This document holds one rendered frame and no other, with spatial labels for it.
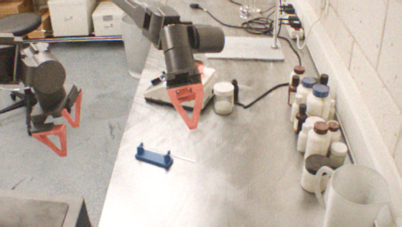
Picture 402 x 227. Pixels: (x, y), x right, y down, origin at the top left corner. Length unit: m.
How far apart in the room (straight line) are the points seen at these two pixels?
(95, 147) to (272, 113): 1.37
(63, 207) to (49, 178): 0.74
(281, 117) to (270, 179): 0.29
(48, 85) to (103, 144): 1.81
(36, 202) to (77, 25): 2.18
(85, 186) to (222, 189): 1.28
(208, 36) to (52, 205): 0.98
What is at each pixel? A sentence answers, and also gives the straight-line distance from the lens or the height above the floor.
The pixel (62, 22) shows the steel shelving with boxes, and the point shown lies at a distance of 3.64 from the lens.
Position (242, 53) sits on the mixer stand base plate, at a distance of 1.68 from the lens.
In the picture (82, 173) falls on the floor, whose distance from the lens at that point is 2.33.
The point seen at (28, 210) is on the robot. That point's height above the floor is 0.37.
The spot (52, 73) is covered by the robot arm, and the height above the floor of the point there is 1.16.
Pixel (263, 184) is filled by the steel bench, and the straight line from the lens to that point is 1.08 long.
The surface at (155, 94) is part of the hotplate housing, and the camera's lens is 1.36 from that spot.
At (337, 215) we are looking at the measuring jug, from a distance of 0.89.
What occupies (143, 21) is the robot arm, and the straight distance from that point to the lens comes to 0.96.
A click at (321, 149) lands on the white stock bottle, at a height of 0.80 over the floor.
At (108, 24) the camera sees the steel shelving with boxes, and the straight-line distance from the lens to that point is 3.50.
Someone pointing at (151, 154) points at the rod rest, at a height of 0.76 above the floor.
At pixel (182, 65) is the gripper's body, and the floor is 1.09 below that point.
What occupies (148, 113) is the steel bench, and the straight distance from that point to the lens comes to 1.33.
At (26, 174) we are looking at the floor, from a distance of 2.42.
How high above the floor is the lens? 1.47
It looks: 33 degrees down
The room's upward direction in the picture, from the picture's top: straight up
